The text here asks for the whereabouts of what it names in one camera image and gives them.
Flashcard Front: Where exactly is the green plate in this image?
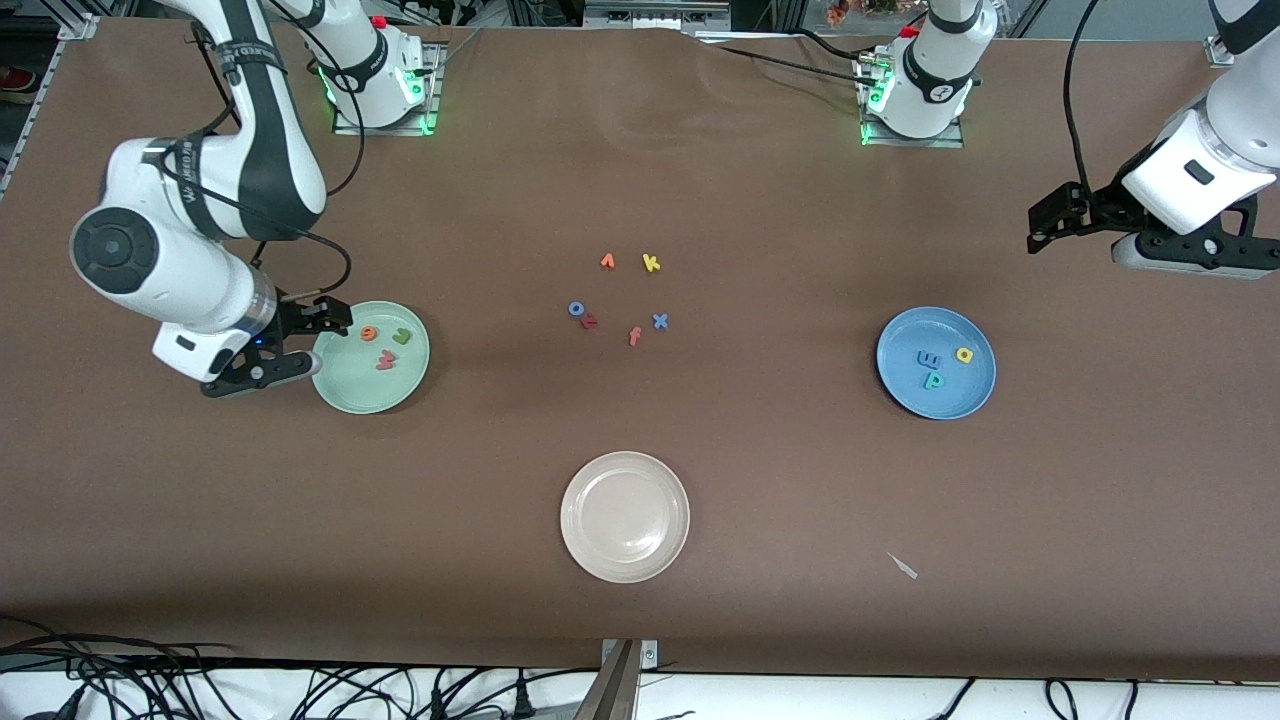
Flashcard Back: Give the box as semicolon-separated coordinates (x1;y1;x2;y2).
310;301;432;415

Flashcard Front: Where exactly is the brown table cover sheet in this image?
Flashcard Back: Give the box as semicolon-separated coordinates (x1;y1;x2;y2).
0;18;1280;681

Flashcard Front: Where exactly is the blue plate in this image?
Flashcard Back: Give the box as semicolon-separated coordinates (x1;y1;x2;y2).
876;306;997;420

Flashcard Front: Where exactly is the beige plate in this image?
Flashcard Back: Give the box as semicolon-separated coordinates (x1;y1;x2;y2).
560;451;692;584

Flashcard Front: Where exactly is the black cable on table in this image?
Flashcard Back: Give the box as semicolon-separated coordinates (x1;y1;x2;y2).
700;40;881;91

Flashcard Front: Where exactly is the aluminium frame bracket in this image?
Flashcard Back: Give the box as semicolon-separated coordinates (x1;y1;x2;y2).
575;638;659;720

